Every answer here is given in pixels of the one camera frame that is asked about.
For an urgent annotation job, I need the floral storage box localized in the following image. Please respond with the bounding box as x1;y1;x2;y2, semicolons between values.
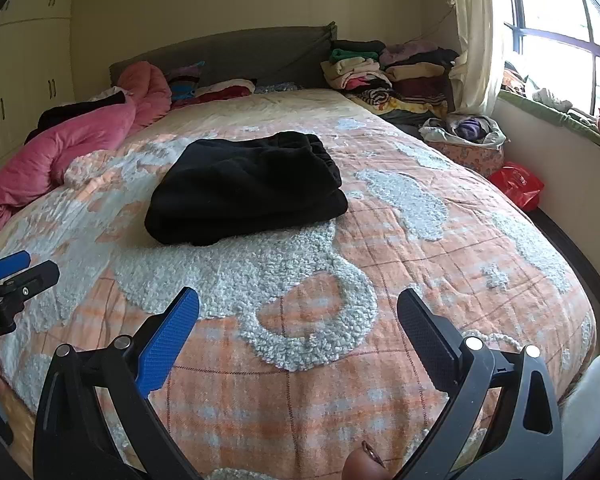
425;140;506;179

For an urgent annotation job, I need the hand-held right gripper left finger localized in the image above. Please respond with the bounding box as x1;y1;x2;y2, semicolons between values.
32;285;203;480

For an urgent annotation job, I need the black sweater with orange cuffs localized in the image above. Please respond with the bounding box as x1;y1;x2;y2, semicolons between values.
145;131;350;247

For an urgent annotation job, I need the white cloth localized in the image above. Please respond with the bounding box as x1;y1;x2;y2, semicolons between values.
532;87;574;112

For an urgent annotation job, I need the grey-green headboard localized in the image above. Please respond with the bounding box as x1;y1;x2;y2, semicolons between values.
109;21;339;96

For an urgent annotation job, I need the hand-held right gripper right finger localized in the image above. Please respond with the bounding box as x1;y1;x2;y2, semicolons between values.
395;287;564;480

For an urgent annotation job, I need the cream curtain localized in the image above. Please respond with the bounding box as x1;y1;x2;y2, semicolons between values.
447;0;507;119

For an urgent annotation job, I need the pile of folded clothes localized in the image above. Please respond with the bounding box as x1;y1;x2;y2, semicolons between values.
321;40;462;122

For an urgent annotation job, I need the orange plaid tufted blanket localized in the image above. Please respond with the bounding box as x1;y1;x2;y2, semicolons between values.
0;87;597;480

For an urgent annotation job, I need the white object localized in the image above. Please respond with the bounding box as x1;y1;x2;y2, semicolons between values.
560;354;600;462

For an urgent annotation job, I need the red cloth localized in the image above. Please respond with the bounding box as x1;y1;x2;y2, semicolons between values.
195;85;254;104

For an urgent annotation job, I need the green window sill cushion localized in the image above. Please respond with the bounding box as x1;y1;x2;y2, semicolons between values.
497;87;600;162

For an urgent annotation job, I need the cream wardrobe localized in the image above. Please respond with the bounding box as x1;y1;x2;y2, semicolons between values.
0;0;77;196

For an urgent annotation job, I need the window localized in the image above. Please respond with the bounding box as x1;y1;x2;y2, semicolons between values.
502;0;600;112

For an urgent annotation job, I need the black garment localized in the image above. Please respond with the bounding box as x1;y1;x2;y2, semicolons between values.
25;90;129;146

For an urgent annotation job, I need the pink comforter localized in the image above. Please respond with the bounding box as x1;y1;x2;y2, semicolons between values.
0;62;174;239

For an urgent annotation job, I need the person's right hand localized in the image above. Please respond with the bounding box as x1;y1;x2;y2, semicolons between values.
342;440;387;480

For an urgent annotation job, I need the red plastic bag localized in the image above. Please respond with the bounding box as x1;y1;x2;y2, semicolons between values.
487;161;545;213

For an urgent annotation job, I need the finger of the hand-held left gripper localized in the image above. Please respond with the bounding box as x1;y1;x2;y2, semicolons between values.
0;251;32;284
2;260;61;302

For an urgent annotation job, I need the person's foot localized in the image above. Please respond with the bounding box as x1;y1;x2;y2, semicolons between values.
0;347;18;403

